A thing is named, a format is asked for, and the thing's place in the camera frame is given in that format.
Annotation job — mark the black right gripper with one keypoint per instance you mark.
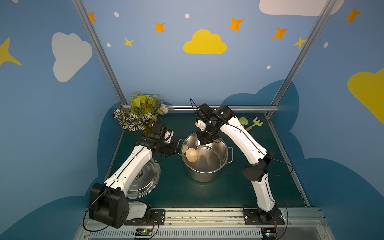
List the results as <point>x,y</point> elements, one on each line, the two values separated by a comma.
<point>203,138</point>

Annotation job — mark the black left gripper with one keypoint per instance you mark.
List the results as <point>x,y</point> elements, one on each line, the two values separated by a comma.
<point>169,148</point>

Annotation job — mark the beige plastic ladle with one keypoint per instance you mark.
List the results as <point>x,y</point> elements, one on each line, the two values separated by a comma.
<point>191,154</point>

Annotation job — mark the stainless steel stock pot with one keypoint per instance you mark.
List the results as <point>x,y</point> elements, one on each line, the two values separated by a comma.
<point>211,158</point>

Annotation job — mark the stainless steel pot lid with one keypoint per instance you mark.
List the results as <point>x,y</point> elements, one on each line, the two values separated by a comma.
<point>146,181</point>

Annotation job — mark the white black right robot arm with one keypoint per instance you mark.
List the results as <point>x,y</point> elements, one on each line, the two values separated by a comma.
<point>211,122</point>

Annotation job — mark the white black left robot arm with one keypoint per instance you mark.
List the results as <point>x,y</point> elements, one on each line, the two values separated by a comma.
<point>108,202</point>

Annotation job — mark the artificial potted plant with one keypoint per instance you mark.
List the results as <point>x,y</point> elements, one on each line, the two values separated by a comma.
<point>142,114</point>

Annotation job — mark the aluminium rear crossbar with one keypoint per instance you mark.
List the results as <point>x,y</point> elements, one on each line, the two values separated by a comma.
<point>241,109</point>

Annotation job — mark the left green circuit board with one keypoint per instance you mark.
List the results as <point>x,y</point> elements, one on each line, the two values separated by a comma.
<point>144,232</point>

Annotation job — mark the green circuit board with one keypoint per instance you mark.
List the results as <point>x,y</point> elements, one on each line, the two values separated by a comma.
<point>144,232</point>
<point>269,233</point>

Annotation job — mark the right green circuit board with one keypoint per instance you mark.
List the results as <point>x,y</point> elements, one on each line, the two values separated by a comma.
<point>269,233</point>

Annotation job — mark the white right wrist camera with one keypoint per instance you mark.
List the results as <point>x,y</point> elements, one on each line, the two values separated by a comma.
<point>201,125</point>

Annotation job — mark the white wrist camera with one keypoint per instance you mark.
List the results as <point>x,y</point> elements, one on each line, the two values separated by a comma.
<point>168,136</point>
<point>201,125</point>

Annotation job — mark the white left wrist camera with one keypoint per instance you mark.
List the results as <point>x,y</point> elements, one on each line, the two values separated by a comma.
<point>168,136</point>

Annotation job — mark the green hand rake wooden handle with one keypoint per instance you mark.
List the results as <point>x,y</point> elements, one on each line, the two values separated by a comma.
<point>256,123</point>

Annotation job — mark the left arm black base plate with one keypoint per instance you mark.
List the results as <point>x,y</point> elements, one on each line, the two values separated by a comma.
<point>155,216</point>

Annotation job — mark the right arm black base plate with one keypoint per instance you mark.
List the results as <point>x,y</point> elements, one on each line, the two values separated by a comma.
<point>252,217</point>

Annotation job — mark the aluminium frame post left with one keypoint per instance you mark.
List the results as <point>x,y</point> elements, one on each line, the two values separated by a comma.
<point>90,29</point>

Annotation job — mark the aluminium frame post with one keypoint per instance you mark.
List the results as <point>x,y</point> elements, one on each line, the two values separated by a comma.
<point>311,39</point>
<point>90,29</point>

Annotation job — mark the aluminium frame post right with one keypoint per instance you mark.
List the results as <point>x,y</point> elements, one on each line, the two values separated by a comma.
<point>311,39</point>

